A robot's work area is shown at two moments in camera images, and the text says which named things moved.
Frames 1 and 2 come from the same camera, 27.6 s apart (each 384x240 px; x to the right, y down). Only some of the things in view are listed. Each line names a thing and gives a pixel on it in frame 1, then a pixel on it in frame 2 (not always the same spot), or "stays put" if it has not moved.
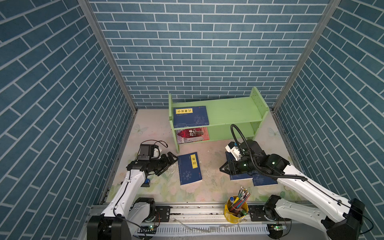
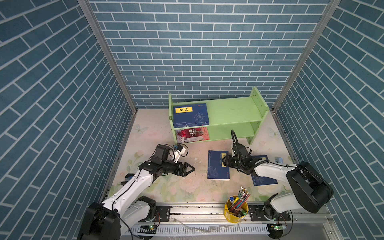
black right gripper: [227, 170] stays put
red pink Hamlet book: [192, 135] stays put
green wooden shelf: [246, 114] stays put
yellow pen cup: [235, 209] stays put
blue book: [189, 168] -> [190, 115]
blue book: [260, 179] stays put
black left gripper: [166, 163] -> [183, 173]
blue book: [255, 175] -> [216, 169]
